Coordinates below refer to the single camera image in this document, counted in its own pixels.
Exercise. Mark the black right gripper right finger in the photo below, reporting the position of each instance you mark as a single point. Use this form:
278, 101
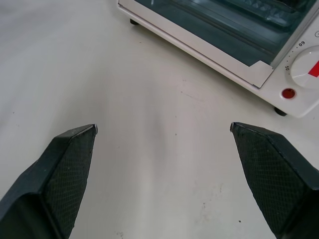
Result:
271, 179

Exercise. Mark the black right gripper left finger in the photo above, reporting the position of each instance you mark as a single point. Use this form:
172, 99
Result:
54, 184

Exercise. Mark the white toaster oven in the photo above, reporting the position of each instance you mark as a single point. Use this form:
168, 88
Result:
286, 99

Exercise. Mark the red indicator light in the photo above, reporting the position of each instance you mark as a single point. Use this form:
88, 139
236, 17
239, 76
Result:
288, 93

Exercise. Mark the white timer knob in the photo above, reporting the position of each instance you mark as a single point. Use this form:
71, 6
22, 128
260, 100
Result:
307, 67

